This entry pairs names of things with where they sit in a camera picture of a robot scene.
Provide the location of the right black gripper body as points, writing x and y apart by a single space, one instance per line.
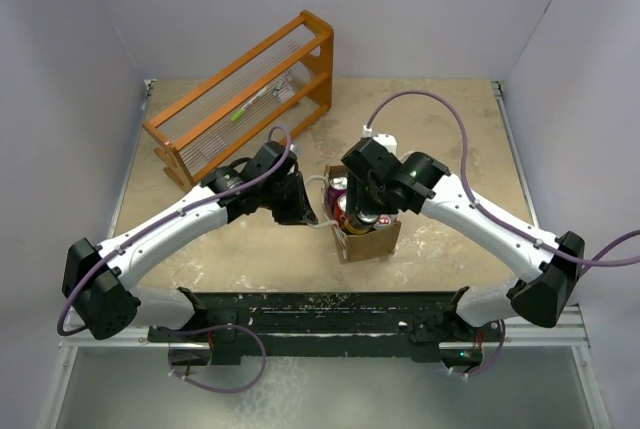
366 197

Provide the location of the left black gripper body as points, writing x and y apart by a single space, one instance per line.
286 200

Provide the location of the dark black soda can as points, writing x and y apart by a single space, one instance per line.
358 222

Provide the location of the watermelon print canvas bag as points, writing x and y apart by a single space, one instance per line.
354 248

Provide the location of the silver blue red can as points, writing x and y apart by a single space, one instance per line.
385 220

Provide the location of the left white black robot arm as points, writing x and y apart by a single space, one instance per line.
101 281

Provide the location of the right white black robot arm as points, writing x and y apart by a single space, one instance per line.
543 266

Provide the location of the purple fanta can far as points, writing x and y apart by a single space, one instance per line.
337 186

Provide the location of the red coke can centre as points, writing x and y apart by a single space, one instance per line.
340 209

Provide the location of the green capped marker pen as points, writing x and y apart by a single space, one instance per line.
246 105

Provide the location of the orange wooden wire rack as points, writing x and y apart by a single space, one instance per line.
285 79

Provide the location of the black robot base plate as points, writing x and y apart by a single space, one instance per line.
418 325

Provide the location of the aluminium frame rail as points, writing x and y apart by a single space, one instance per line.
100 281

